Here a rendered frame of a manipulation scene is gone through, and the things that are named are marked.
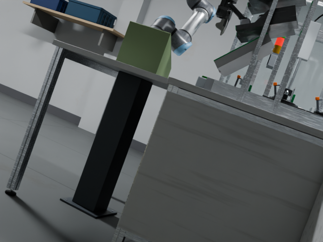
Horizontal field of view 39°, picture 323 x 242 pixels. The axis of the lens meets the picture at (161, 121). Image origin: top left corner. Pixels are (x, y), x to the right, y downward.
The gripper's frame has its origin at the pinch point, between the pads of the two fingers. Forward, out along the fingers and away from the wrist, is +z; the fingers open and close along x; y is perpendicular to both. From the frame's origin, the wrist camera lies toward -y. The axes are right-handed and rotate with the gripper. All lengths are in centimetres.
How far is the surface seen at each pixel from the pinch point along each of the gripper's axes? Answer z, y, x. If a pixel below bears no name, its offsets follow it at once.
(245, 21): -1.9, -13.5, 39.0
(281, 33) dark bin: -4.7, -31.7, 24.5
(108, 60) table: 39, 42, 47
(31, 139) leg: 91, 71, 39
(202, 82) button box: 30.3, 1.5, -2.9
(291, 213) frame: 73, -61, 70
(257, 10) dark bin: -13.1, -15.7, 21.3
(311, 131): 39, -57, 70
